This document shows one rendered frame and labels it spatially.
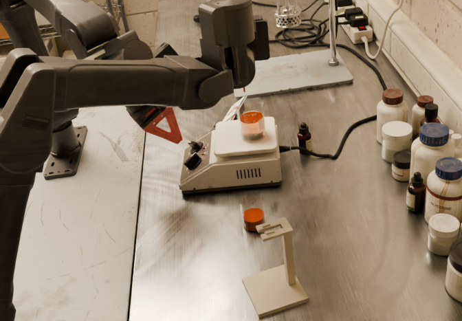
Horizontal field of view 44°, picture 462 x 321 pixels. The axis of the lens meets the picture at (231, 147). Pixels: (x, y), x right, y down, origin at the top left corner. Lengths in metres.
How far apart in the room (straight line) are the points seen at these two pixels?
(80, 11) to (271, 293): 0.57
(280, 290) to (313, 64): 0.79
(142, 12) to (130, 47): 2.63
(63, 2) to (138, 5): 2.52
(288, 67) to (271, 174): 0.51
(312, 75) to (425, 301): 0.75
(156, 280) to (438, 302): 0.44
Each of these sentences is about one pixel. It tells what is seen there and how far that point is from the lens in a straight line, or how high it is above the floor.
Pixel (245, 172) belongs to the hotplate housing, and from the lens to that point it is 1.08.
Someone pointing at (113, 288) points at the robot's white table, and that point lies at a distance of 0.97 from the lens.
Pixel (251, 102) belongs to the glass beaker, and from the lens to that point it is 1.09.
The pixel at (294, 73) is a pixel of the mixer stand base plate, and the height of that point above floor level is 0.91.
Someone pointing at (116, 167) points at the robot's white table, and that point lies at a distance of 1.25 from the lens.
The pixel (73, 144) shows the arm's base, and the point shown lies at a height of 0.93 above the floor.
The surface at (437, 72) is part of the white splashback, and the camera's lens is 1.27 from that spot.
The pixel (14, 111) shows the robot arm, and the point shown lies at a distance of 0.66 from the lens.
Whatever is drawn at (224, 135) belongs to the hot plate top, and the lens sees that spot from 1.11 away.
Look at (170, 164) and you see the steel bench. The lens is 1.22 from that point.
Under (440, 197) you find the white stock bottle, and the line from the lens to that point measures 0.97.
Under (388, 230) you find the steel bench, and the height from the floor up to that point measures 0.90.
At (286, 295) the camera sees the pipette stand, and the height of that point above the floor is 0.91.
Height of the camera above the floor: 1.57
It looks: 33 degrees down
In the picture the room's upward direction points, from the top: 9 degrees counter-clockwise
